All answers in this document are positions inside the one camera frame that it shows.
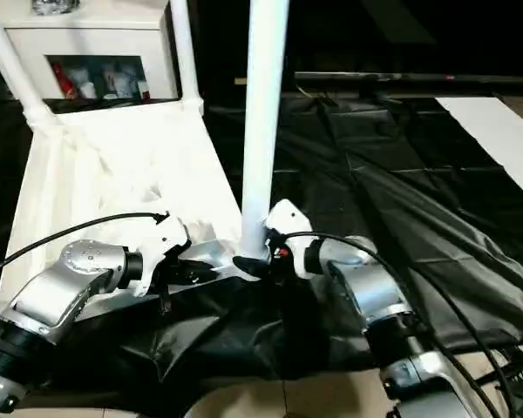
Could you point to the white plastic table top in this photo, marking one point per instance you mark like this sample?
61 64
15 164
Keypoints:
113 165

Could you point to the white plastic table leg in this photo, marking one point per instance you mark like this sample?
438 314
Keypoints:
261 109
185 52
8 56

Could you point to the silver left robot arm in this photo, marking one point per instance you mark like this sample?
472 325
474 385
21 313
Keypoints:
61 283

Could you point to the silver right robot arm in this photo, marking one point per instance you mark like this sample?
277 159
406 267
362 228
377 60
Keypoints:
366 287

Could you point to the black work mat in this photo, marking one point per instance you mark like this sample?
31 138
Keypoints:
418 196

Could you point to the small yellow label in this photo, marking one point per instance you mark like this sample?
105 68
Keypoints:
240 81

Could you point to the white jar behind glass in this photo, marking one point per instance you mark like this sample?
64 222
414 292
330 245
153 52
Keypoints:
145 90

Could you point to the white bottle behind glass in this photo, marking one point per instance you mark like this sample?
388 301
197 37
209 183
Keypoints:
87 90

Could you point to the red packet behind glass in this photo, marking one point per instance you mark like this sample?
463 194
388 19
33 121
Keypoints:
63 82

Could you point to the long black bar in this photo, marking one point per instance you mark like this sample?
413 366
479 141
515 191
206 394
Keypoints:
418 79

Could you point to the white glass-door cabinet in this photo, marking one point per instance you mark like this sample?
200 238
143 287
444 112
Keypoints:
91 43

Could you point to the flat white sheet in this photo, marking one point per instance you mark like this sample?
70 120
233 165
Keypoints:
497 135

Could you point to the black tripod leg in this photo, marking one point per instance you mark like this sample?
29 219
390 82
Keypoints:
514 370

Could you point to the patterned bowl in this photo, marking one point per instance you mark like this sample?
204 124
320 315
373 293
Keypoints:
56 5

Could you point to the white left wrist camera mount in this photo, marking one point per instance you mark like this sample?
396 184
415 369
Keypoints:
165 241

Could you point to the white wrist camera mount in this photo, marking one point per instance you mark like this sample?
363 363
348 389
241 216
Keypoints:
165 241
292 220

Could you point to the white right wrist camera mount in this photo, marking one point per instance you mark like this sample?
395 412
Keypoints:
292 220

